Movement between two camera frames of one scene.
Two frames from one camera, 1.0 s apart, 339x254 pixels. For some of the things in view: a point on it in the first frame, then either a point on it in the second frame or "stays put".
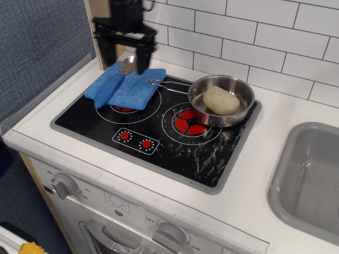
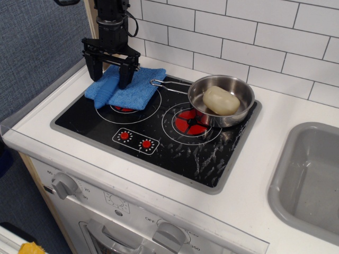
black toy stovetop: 167,138 stays put
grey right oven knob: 169,237 stays put
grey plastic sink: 303,189 stays put
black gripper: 125,23 → 112,46
